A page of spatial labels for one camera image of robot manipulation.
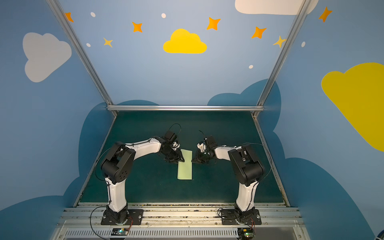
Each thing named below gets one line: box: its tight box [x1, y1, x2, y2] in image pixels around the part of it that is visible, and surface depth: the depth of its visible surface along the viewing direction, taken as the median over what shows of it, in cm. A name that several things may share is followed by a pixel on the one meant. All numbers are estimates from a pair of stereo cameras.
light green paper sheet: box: [177, 149, 193, 180], surface depth 93 cm
